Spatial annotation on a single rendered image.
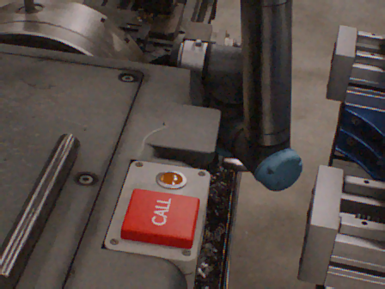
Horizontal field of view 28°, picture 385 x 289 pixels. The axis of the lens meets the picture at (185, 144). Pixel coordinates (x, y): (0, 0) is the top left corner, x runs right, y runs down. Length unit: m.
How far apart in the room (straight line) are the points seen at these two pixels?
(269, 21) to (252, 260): 1.59
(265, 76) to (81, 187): 0.51
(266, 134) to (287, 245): 1.51
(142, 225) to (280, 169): 0.61
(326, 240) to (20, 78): 0.40
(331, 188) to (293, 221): 1.82
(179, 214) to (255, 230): 2.08
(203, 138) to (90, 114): 0.12
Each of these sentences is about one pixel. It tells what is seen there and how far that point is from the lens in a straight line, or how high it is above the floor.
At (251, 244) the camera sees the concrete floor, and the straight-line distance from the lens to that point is 2.67.
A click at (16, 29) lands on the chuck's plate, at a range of 1.05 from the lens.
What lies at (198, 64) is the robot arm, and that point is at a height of 1.10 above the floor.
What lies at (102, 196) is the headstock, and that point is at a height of 1.26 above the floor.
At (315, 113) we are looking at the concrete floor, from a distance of 3.52.
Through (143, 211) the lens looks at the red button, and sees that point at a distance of 0.66.
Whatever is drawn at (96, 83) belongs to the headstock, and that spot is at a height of 1.26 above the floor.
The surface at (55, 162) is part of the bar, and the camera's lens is 0.70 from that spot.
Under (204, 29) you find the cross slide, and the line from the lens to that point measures 1.74.
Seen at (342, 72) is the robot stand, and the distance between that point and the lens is 1.37.
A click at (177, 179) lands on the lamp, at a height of 1.26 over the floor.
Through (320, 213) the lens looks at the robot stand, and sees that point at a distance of 0.95.
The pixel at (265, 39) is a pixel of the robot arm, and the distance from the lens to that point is 1.12.
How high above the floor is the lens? 1.67
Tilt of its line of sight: 32 degrees down
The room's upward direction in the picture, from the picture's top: 6 degrees clockwise
